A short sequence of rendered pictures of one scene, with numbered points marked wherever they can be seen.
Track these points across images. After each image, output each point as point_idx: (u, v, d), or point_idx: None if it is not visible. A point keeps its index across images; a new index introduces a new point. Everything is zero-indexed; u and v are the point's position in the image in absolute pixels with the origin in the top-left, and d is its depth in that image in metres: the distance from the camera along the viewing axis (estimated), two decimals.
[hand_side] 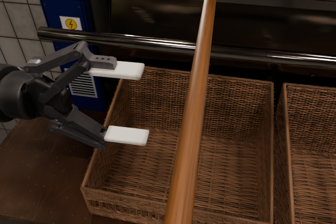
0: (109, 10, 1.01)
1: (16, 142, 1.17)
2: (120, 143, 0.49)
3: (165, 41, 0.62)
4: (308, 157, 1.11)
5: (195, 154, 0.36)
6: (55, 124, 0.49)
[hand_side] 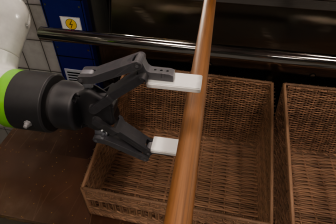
0: (109, 10, 1.01)
1: (16, 142, 1.17)
2: (166, 155, 0.48)
3: (165, 41, 0.62)
4: (308, 157, 1.11)
5: (195, 154, 0.36)
6: (99, 134, 0.47)
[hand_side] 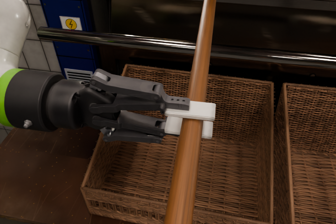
0: (109, 10, 1.01)
1: (16, 142, 1.17)
2: None
3: (165, 41, 0.62)
4: (308, 157, 1.11)
5: (195, 154, 0.36)
6: (107, 133, 0.47)
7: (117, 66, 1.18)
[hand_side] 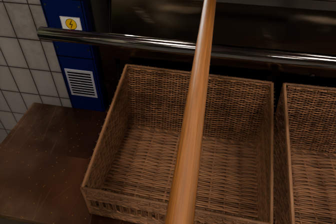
0: (109, 10, 1.01)
1: (16, 142, 1.17)
2: None
3: (165, 41, 0.62)
4: (308, 157, 1.11)
5: None
6: None
7: (117, 66, 1.18)
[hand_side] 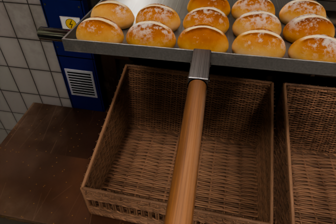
0: None
1: (16, 142, 1.17)
2: None
3: None
4: (308, 157, 1.11)
5: None
6: None
7: (117, 66, 1.18)
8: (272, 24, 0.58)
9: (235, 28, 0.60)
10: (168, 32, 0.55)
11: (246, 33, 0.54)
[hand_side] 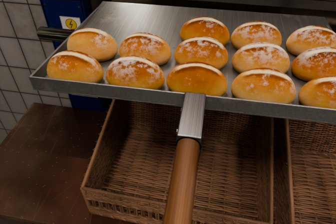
0: None
1: (16, 142, 1.17)
2: None
3: None
4: (308, 157, 1.11)
5: None
6: None
7: None
8: (279, 59, 0.49)
9: (235, 62, 0.51)
10: (154, 71, 0.46)
11: (249, 73, 0.45)
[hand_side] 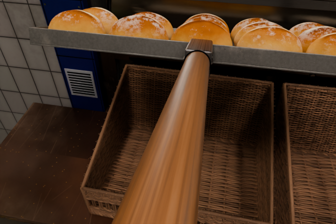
0: (109, 10, 1.01)
1: (16, 142, 1.17)
2: None
3: None
4: (308, 157, 1.11)
5: None
6: None
7: (117, 66, 1.18)
8: None
9: (238, 39, 0.52)
10: (159, 26, 0.46)
11: (254, 29, 0.45)
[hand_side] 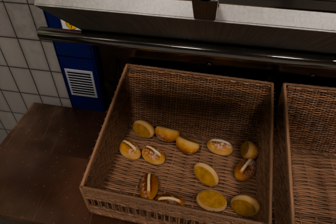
0: None
1: (16, 142, 1.17)
2: None
3: (165, 41, 0.62)
4: (308, 157, 1.11)
5: None
6: None
7: (117, 66, 1.18)
8: (225, 149, 1.08)
9: (207, 145, 1.12)
10: (174, 140, 1.16)
11: None
